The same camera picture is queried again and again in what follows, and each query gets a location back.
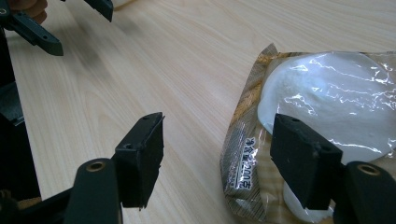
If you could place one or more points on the dark object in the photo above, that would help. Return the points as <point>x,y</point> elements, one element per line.
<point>14,155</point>

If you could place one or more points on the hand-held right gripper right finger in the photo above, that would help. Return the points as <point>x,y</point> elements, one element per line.
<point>303,158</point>

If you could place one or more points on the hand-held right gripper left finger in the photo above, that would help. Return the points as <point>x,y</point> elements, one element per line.
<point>140,161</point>

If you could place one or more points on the clear packet of white bun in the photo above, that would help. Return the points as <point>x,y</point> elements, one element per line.
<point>330,93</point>

